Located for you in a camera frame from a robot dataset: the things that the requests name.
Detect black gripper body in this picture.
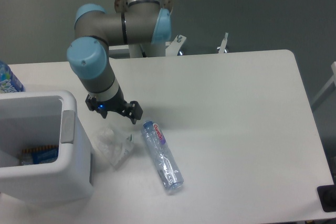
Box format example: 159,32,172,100
91,87,127,116

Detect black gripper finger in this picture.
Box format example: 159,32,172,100
85,94,96,111
121,101,143,125

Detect white tissue wrapper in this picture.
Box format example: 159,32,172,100
94,125,134,169

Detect clear plastic bottle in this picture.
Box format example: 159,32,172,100
141,120,184,195

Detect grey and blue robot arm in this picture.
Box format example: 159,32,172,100
67,0,171,124

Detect white plastic trash can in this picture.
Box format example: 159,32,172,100
1,91,93,202

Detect blue snack packet in bin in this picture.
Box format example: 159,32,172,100
19,145,59,166

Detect blue labelled water bottle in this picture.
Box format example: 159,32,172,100
1,61,26,93

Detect black clamp at table edge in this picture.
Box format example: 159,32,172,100
317,185,335,212

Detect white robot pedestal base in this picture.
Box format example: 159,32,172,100
107,0,187,59

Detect white levelling foot bracket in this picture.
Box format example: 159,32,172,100
217,32,229,54

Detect white frame at right edge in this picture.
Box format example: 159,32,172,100
311,61,335,112

